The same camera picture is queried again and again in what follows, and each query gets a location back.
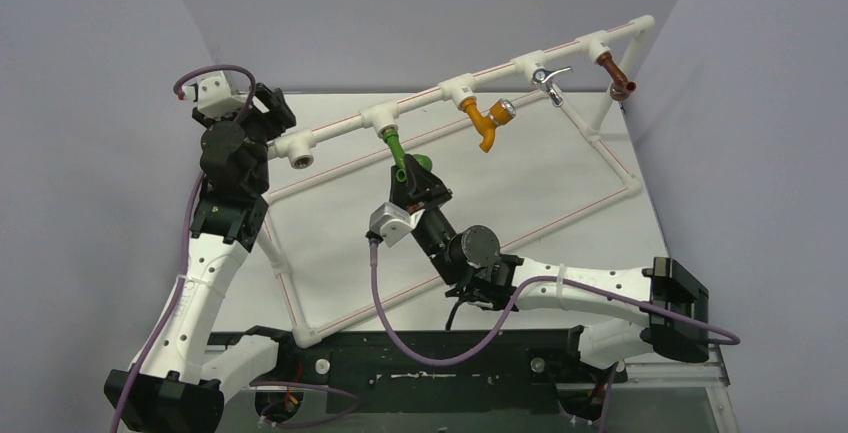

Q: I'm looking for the white PVC pipe frame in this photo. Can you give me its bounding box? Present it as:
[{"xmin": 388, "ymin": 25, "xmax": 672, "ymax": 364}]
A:
[{"xmin": 254, "ymin": 14, "xmax": 658, "ymax": 350}]

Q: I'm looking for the green water faucet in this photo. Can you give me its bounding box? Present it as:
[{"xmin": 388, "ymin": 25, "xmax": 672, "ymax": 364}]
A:
[{"xmin": 380, "ymin": 126, "xmax": 433, "ymax": 182}]

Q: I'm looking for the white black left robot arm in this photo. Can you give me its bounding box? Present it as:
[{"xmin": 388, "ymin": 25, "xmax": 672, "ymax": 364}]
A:
[{"xmin": 104, "ymin": 78, "xmax": 297, "ymax": 432}]

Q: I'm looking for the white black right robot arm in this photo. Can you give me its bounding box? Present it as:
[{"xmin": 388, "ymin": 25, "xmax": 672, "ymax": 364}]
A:
[{"xmin": 369, "ymin": 154, "xmax": 710, "ymax": 380}]

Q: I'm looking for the orange water faucet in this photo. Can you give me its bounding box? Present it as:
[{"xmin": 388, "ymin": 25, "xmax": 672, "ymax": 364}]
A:
[{"xmin": 459, "ymin": 97, "xmax": 516, "ymax": 153}]

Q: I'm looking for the chrome lever water faucet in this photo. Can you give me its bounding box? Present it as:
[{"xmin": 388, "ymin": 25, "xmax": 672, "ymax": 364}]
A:
[{"xmin": 531, "ymin": 66, "xmax": 573, "ymax": 107}]

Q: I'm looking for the brown water faucet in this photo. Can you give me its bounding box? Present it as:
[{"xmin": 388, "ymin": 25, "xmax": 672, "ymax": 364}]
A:
[{"xmin": 595, "ymin": 52, "xmax": 637, "ymax": 101}]

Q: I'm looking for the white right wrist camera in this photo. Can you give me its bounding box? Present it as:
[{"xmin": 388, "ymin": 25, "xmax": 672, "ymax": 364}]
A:
[{"xmin": 366, "ymin": 202, "xmax": 424, "ymax": 247}]

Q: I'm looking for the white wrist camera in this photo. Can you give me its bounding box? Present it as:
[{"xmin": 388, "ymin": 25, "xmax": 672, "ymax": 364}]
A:
[
  {"xmin": 177, "ymin": 73, "xmax": 246, "ymax": 120},
  {"xmin": 366, "ymin": 202, "xmax": 424, "ymax": 247}
]

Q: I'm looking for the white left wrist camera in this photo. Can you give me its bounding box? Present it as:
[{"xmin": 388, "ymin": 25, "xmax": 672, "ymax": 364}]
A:
[{"xmin": 177, "ymin": 73, "xmax": 246, "ymax": 120}]

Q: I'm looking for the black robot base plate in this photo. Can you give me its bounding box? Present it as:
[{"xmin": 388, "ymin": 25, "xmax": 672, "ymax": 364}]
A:
[{"xmin": 205, "ymin": 327, "xmax": 591, "ymax": 417}]

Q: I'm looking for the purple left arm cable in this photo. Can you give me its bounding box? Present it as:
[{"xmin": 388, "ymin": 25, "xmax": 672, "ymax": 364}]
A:
[{"xmin": 109, "ymin": 64, "xmax": 362, "ymax": 433}]

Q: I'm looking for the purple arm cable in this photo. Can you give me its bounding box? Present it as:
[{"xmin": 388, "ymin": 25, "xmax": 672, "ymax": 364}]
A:
[
  {"xmin": 368, "ymin": 239, "xmax": 742, "ymax": 433},
  {"xmin": 109, "ymin": 64, "xmax": 362, "ymax": 433}
]

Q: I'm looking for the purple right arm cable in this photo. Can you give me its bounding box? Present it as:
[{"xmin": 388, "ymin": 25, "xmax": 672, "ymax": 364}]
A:
[{"xmin": 368, "ymin": 239, "xmax": 742, "ymax": 433}]

